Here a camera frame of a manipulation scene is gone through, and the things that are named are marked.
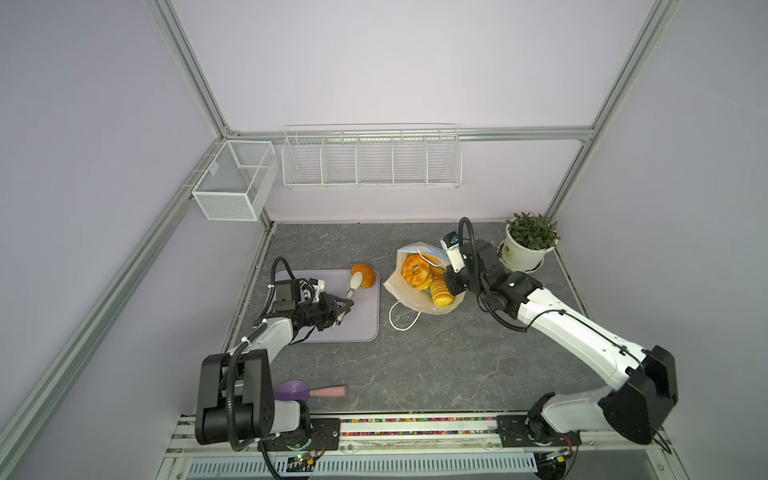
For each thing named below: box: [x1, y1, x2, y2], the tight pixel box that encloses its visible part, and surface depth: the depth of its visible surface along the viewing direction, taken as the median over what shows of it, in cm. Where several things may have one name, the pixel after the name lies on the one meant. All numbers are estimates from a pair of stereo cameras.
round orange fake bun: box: [350, 263, 376, 289], surface depth 101 cm
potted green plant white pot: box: [496, 212, 561, 274], surface depth 98 cm
